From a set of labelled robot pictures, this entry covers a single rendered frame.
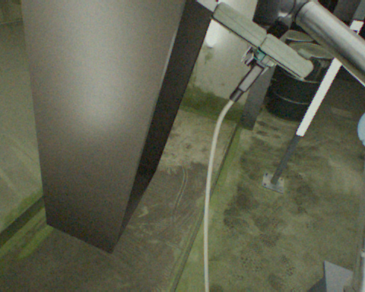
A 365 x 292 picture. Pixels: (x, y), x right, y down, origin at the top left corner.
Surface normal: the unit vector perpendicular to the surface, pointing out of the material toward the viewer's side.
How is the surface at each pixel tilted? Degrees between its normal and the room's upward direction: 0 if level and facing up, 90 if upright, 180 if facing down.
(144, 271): 0
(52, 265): 0
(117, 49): 90
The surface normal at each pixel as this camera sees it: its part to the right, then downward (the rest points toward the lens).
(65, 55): -0.27, 0.58
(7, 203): 0.83, -0.15
